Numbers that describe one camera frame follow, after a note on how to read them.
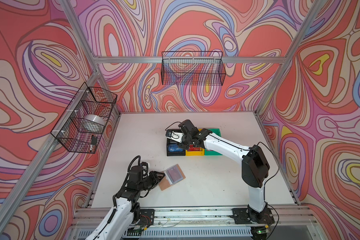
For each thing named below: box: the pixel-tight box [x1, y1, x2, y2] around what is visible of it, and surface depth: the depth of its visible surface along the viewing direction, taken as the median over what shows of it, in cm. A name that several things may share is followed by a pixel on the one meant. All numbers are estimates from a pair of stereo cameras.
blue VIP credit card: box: [168, 143, 184, 152], surface depth 98 cm
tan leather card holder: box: [158, 164, 186, 191], surface depth 88 cm
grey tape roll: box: [82, 114, 106, 133], surface depth 74 cm
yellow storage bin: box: [185, 146, 205, 156], surface depth 96 cm
